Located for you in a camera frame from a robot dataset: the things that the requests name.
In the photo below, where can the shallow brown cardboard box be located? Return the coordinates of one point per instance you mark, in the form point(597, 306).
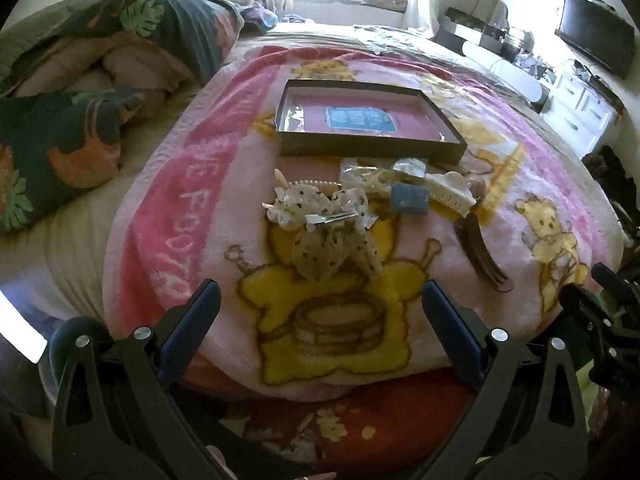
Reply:
point(310, 147)

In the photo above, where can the white dresser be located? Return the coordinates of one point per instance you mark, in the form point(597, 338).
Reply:
point(580, 105)

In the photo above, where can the clear plastic film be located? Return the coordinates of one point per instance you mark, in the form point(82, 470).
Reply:
point(296, 117)

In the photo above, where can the pile of clothes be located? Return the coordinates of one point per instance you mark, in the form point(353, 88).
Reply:
point(240, 2)

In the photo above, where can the brown hair clip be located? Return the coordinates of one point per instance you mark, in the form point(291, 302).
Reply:
point(482, 252)

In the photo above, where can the white hair claw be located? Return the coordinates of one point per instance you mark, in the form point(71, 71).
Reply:
point(450, 195)

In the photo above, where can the crumpled white sheet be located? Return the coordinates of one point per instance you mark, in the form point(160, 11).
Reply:
point(400, 37)

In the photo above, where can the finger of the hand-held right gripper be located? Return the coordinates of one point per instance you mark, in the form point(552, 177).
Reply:
point(582, 310)
point(615, 280)

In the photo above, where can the beige toothed hair claw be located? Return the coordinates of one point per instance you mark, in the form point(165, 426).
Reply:
point(315, 185)

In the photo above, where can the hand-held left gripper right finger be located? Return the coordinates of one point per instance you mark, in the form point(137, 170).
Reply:
point(450, 332)

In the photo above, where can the black wall television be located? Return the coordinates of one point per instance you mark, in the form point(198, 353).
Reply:
point(595, 35)

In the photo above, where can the small blue square card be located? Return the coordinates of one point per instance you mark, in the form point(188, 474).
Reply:
point(409, 200)

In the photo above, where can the blue printed card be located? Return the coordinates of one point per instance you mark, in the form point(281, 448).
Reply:
point(361, 121)

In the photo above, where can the storage rack with items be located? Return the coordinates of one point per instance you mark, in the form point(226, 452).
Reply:
point(480, 27)

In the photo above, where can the dark green floral quilt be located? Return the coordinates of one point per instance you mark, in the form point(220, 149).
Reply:
point(65, 135)

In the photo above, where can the polka dot bow hair clip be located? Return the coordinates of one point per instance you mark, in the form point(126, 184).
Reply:
point(325, 240)

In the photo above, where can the small clear plastic packet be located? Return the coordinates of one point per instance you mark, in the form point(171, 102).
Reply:
point(410, 167)

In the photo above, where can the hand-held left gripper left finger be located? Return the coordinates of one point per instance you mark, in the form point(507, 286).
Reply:
point(192, 322)

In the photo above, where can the dark clothes heap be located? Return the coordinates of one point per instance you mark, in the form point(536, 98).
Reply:
point(612, 185)

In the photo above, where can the pink printed blanket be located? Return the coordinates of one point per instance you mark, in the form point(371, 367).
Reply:
point(240, 240)

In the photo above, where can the clear packet of hair accessories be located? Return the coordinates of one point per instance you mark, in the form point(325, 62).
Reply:
point(365, 177)

